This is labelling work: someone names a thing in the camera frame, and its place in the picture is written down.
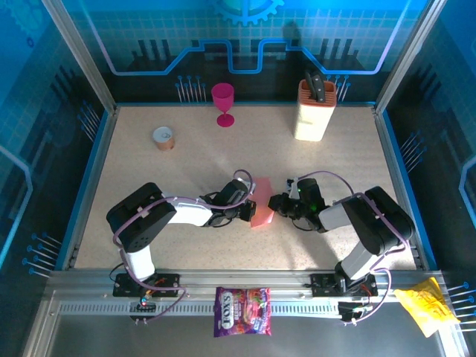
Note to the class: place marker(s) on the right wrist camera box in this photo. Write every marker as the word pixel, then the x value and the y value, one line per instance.
pixel 293 184

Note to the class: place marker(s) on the cream knife block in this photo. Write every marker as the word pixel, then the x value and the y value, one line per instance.
pixel 310 122

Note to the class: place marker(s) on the yellow plastic bag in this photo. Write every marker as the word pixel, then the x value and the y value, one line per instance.
pixel 424 305

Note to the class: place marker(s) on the small circuit board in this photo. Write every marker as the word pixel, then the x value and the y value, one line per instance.
pixel 143 306
pixel 353 310

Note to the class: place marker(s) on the small tin can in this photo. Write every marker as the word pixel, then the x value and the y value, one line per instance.
pixel 163 143

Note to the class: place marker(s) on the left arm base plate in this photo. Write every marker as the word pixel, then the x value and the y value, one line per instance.
pixel 167 284

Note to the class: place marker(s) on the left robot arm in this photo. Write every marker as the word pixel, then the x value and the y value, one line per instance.
pixel 141 223

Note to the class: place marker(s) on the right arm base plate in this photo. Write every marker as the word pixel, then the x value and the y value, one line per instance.
pixel 321 286

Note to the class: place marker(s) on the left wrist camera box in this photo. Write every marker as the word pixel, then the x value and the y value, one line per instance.
pixel 247 185

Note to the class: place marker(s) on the aluminium side rail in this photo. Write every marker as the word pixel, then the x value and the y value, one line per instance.
pixel 387 141
pixel 89 186

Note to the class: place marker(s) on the pink plastic goblet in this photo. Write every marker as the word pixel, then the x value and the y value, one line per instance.
pixel 223 94

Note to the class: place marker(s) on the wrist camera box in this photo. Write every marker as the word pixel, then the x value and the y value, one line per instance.
pixel 247 185
pixel 293 184

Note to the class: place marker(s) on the aluminium frame post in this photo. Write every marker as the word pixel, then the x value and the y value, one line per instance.
pixel 80 59
pixel 409 56

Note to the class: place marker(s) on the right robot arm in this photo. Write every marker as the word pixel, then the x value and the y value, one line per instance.
pixel 383 223

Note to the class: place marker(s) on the aluminium front rail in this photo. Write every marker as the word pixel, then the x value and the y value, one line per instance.
pixel 241 277

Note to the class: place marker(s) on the purple candy bag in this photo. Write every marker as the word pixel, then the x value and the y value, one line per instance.
pixel 241 312

